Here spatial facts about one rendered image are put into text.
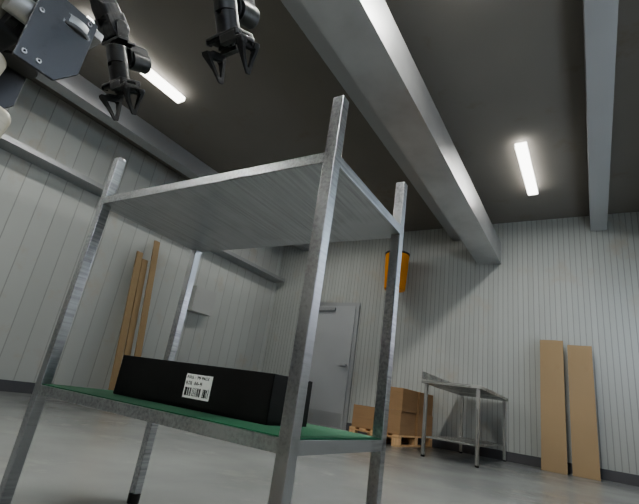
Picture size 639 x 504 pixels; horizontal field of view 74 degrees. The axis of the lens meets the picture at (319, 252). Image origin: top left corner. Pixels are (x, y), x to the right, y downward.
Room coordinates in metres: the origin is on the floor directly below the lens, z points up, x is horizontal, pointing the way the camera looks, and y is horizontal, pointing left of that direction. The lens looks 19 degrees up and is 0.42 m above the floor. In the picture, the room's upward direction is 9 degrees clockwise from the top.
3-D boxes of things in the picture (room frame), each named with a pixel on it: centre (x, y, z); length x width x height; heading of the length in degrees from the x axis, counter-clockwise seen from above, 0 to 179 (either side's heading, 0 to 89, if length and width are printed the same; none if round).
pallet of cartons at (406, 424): (6.35, -1.40, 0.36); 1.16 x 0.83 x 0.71; 146
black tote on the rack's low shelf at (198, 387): (1.25, 0.25, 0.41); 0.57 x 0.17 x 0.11; 57
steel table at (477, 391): (5.49, -2.14, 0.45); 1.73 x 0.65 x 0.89; 146
